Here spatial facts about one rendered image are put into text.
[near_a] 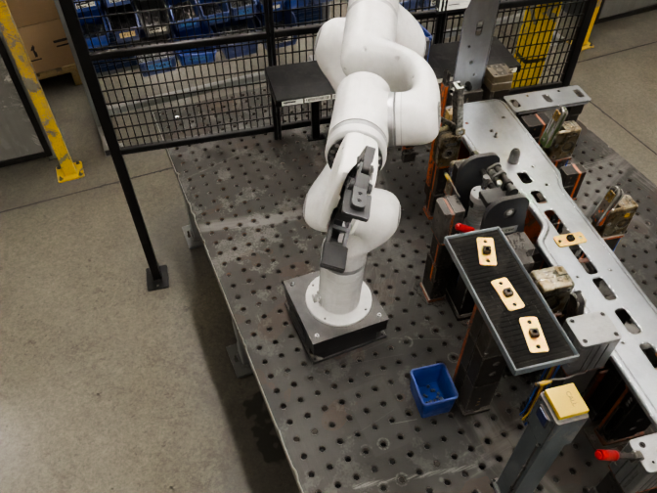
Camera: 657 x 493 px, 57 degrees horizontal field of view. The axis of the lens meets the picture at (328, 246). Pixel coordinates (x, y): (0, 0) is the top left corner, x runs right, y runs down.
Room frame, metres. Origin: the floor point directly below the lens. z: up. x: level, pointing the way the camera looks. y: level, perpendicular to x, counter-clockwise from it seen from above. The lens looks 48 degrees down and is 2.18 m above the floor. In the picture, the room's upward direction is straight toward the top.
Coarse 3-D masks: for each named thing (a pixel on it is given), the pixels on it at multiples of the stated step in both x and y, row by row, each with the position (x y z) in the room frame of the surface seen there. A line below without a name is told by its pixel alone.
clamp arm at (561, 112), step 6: (558, 108) 1.55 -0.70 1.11; (564, 108) 1.54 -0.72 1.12; (558, 114) 1.53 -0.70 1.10; (564, 114) 1.53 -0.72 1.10; (552, 120) 1.55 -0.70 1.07; (558, 120) 1.52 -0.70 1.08; (564, 120) 1.53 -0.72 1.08; (552, 126) 1.53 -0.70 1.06; (558, 126) 1.52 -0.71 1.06; (546, 132) 1.55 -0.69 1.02; (552, 132) 1.52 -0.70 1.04; (546, 138) 1.53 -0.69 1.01; (552, 138) 1.52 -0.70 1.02; (546, 144) 1.52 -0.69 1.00
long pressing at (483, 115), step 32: (480, 128) 1.60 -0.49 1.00; (512, 128) 1.60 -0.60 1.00; (544, 160) 1.43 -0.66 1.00; (544, 192) 1.29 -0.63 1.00; (544, 224) 1.16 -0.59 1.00; (576, 224) 1.16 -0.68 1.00; (544, 256) 1.05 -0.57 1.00; (608, 256) 1.04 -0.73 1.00; (576, 288) 0.94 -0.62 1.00; (640, 320) 0.84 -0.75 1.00; (640, 352) 0.75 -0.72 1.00; (640, 384) 0.67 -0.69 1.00
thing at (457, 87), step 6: (456, 84) 1.52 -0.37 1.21; (468, 84) 1.51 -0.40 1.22; (450, 90) 1.51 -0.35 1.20; (456, 90) 1.50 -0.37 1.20; (462, 90) 1.50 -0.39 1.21; (468, 90) 1.51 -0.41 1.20; (456, 96) 1.50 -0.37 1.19; (462, 96) 1.50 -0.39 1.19; (456, 102) 1.50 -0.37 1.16; (462, 102) 1.50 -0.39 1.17; (456, 108) 1.50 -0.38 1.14; (462, 108) 1.50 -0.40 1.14; (456, 114) 1.50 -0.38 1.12; (462, 114) 1.50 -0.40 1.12; (456, 120) 1.50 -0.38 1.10; (462, 120) 1.50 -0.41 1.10; (456, 126) 1.50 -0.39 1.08; (462, 126) 1.51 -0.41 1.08
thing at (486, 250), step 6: (480, 240) 0.95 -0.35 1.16; (486, 240) 0.95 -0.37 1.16; (492, 240) 0.95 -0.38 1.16; (480, 246) 0.93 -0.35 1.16; (486, 246) 0.92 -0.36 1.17; (492, 246) 0.93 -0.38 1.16; (480, 252) 0.91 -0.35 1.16; (486, 252) 0.91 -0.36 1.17; (492, 252) 0.91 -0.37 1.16; (480, 258) 0.89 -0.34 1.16; (486, 258) 0.89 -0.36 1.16; (492, 258) 0.89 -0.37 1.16; (480, 264) 0.88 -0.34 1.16; (486, 264) 0.88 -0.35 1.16; (492, 264) 0.88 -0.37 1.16
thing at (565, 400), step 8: (568, 384) 0.58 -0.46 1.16; (544, 392) 0.57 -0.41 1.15; (552, 392) 0.56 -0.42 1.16; (560, 392) 0.56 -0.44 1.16; (568, 392) 0.56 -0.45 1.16; (576, 392) 0.56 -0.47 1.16; (552, 400) 0.54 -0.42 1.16; (560, 400) 0.54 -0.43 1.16; (568, 400) 0.54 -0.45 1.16; (576, 400) 0.54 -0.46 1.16; (552, 408) 0.53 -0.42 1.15; (560, 408) 0.53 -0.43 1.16; (568, 408) 0.53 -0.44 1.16; (576, 408) 0.53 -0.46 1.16; (584, 408) 0.53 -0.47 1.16; (560, 416) 0.51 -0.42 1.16; (568, 416) 0.51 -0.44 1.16
